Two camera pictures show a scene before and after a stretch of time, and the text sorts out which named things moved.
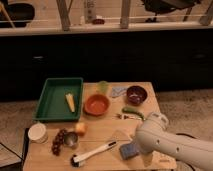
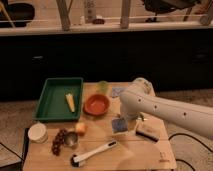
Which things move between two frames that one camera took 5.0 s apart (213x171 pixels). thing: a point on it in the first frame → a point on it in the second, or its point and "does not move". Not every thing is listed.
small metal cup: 71,139 does not move
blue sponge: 128,150 → 119,125
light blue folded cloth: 117,91 does not move
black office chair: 157,7 does not move
